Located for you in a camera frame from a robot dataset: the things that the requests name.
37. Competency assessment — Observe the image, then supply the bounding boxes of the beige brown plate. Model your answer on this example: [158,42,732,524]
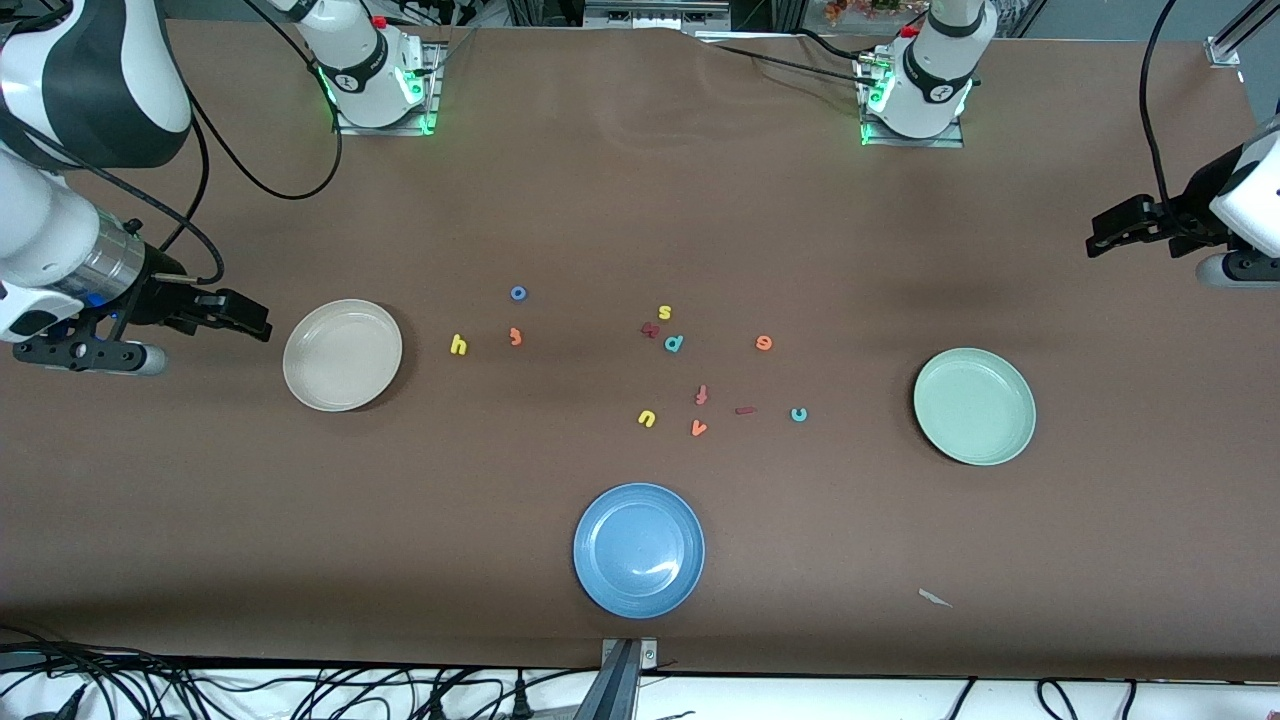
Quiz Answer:
[282,298,404,413]

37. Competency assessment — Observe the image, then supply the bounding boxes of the light green plate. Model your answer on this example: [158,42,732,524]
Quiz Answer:
[912,347,1038,467]

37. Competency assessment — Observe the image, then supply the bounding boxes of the orange artificial flowers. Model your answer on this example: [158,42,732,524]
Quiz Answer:
[825,0,906,23]

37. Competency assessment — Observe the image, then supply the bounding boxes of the brown table cover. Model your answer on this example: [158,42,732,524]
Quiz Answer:
[0,20,1280,683]

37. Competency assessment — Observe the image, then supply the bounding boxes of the blue plate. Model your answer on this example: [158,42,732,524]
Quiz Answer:
[572,482,707,620]

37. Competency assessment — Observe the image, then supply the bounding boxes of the grey metal box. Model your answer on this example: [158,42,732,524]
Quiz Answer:
[585,0,731,31]

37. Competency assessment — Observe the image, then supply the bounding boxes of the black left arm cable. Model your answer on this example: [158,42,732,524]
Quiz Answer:
[1140,0,1181,221]

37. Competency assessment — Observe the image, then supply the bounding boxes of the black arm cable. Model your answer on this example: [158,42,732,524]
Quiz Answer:
[0,0,346,291]
[1140,0,1181,221]

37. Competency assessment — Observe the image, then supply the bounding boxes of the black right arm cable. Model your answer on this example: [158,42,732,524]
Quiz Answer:
[0,0,346,291]

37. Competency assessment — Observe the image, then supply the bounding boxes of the aluminium frame post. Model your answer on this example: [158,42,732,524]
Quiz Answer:
[1205,0,1280,67]

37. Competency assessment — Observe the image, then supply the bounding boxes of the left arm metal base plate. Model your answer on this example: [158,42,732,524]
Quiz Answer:
[855,50,966,149]

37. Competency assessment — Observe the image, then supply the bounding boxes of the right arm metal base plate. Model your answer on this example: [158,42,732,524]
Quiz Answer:
[333,40,441,136]

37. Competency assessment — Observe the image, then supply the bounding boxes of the black base cable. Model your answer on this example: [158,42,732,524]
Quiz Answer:
[795,28,873,63]
[700,40,866,81]

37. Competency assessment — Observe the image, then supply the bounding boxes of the black frame post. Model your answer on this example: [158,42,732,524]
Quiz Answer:
[730,0,806,31]

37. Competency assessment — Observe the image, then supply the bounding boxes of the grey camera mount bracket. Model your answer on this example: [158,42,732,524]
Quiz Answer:
[575,637,659,720]

